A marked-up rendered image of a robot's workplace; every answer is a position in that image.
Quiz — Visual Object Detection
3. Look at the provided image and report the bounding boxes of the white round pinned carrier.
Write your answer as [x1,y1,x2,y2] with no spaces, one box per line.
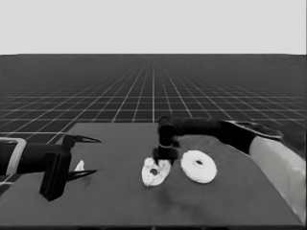
[141,156,172,188]

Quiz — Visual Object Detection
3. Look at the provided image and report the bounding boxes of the large thick white disc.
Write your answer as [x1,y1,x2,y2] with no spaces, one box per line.
[180,149,218,185]

